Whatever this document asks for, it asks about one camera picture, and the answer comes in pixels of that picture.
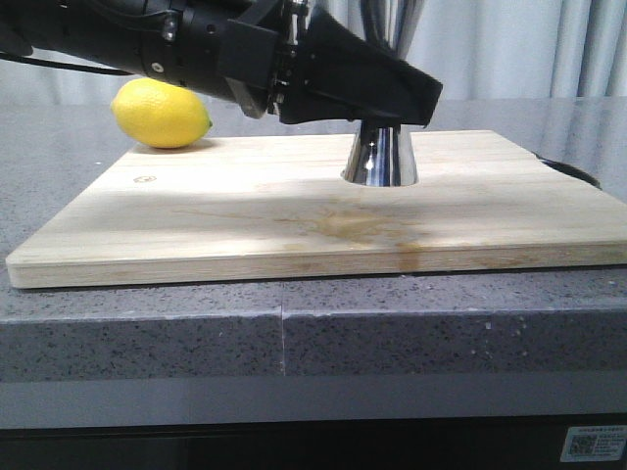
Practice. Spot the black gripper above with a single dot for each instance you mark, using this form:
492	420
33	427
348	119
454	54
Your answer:
283	58

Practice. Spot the steel double jigger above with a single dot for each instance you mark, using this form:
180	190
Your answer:
382	156

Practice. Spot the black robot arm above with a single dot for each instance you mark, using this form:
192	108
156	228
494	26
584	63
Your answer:
104	32

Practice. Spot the grey curtain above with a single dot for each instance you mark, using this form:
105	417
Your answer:
477	49

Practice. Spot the wooden cutting board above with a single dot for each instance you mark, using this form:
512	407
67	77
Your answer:
276	207

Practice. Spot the yellow lemon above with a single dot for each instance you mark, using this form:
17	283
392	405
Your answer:
160	115

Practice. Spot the white QR code label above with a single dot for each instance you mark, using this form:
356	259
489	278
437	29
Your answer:
594	444

